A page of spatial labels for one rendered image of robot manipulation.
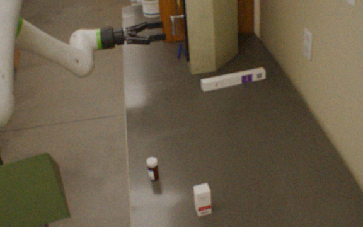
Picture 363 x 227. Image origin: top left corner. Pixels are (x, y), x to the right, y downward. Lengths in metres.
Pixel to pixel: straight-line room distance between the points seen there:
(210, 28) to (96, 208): 1.37
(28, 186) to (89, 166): 1.75
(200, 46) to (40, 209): 0.98
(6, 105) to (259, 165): 0.80
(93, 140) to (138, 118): 1.54
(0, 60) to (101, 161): 1.77
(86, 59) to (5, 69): 0.50
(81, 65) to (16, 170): 0.66
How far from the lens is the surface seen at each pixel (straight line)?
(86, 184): 2.78
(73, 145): 3.14
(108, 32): 1.77
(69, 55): 1.65
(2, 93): 1.22
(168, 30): 2.15
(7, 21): 1.35
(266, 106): 1.64
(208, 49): 1.81
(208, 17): 1.75
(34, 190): 1.20
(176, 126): 1.54
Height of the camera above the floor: 1.86
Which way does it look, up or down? 34 degrees down
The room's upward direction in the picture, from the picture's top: 5 degrees counter-clockwise
